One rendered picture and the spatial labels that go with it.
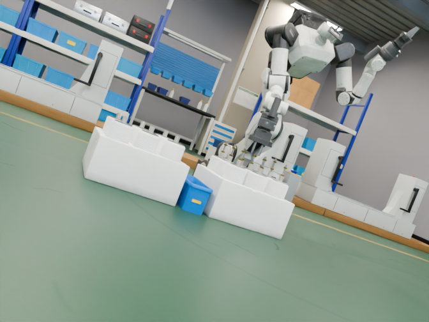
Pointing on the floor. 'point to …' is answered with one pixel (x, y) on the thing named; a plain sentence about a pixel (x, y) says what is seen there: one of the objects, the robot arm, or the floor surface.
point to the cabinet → (223, 133)
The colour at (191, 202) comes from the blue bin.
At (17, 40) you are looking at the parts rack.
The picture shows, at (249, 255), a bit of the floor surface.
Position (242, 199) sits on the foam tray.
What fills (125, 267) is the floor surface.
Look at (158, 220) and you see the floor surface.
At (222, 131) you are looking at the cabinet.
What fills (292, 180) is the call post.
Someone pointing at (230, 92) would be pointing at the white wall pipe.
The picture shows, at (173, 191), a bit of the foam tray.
